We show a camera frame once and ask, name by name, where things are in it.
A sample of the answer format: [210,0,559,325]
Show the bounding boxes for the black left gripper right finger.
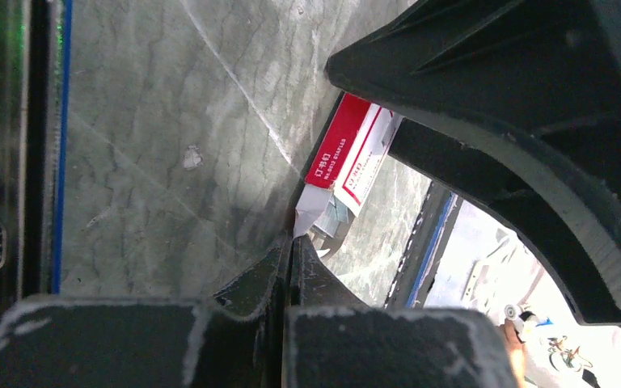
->
[283,236,518,387]

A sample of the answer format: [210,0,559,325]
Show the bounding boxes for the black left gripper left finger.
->
[0,235,293,387]

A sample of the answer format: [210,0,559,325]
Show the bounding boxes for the aluminium frame rail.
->
[0,1,73,317]

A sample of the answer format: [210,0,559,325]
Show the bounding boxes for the red white staples box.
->
[294,93,403,238]

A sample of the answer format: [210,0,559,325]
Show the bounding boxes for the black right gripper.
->
[325,1,621,325]

